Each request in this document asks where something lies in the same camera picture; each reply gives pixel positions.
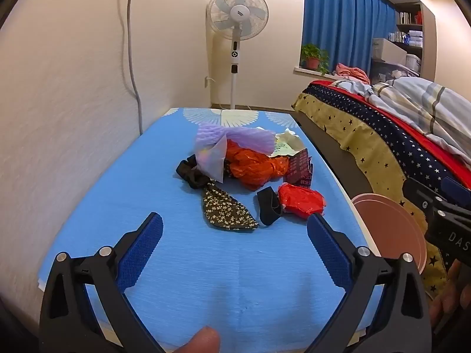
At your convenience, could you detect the person's left hand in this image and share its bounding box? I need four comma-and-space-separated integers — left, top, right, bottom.
172, 325, 221, 353

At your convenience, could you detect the orange plastic bag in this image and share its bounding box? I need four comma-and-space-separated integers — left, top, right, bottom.
224, 140, 289, 191

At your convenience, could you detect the pink trash bin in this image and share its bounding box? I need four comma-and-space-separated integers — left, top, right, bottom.
349, 193, 427, 277

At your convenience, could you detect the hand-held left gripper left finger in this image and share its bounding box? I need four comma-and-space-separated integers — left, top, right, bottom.
39, 212, 164, 353

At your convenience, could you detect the black floral fabric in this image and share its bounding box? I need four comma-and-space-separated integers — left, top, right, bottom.
201, 182, 260, 232

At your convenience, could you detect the white standing fan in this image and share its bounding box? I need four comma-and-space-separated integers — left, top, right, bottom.
205, 0, 269, 110

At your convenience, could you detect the person's right hand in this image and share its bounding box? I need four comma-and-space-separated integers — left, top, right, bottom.
429, 258, 471, 333

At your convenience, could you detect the dark bed base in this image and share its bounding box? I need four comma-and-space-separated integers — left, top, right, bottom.
294, 110, 370, 201

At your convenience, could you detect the black scrunchie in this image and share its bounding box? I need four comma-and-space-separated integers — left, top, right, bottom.
175, 155, 211, 190

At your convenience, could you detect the potted green plant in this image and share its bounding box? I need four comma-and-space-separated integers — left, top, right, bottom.
300, 43, 331, 75

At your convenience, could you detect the purple foam net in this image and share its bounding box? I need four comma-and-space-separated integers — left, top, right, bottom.
195, 124, 276, 155

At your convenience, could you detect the white window sill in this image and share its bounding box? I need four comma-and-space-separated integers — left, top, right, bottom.
293, 67, 341, 80

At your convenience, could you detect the grey wall cable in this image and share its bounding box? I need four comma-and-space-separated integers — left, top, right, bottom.
125, 0, 145, 135

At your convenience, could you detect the clear plastic storage box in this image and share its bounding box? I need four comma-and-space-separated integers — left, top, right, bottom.
369, 54, 422, 85

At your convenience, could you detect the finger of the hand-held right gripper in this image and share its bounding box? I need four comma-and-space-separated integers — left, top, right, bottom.
441, 176, 471, 207
402, 177, 447, 214

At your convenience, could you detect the black elastic band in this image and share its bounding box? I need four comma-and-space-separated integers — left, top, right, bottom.
256, 187, 283, 226

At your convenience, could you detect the green and white pouch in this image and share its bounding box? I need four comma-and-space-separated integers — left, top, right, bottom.
271, 135, 298, 157

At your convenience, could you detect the plaid light blue duvet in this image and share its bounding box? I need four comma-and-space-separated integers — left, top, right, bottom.
329, 76, 471, 166

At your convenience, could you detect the dark bookshelf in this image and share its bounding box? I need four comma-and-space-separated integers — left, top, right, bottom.
394, 2, 424, 78

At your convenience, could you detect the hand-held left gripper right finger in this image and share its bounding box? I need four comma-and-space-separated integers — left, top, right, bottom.
306, 213, 432, 353

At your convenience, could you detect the navy star blanket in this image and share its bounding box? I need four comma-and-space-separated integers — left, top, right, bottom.
304, 83, 471, 207

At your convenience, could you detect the pink clothing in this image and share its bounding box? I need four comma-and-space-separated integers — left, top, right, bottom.
333, 63, 370, 84

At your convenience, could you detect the red plastic bag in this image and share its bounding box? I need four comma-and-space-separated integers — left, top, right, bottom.
278, 184, 327, 221

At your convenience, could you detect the iridescent plastic bag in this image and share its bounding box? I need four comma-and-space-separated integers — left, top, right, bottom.
195, 134, 229, 184

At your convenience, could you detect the blue curtain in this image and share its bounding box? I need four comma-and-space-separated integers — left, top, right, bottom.
301, 0, 400, 78

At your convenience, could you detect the white cardboard box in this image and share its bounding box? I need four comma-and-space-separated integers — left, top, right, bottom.
372, 37, 407, 63

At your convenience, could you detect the dark printed packet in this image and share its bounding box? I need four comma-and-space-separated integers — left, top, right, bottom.
285, 149, 314, 188

